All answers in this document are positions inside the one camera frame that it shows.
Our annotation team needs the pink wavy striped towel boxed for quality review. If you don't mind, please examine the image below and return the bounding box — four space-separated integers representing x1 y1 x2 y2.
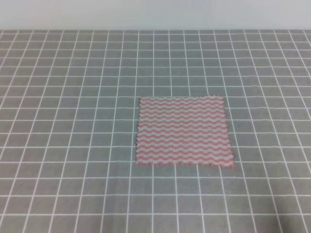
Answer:
136 96 234 167

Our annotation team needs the grey checked tablecloth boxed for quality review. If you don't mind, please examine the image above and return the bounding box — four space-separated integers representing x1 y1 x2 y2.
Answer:
0 30 311 233

